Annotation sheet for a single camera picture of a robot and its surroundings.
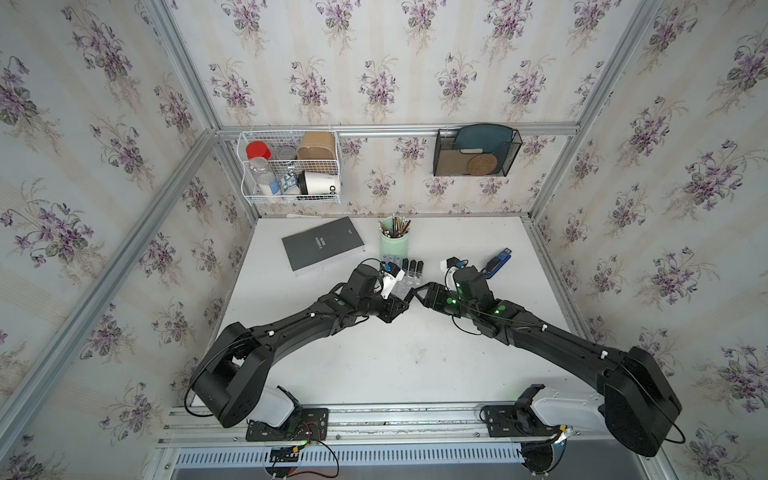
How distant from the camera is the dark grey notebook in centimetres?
104

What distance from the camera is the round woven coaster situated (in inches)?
38.2

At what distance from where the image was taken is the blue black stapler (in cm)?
101

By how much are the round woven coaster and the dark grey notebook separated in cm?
47

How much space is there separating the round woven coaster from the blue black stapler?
30 centimetres

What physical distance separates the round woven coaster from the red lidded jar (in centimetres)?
66

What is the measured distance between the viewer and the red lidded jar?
0.92 metres
